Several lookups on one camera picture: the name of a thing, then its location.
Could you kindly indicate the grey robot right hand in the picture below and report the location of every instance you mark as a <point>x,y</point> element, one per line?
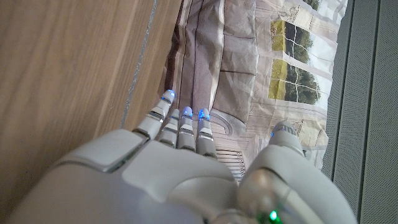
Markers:
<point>174,180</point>

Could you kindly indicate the printed living room backdrop cloth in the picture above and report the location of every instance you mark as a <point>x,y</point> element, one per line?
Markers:
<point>236,62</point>

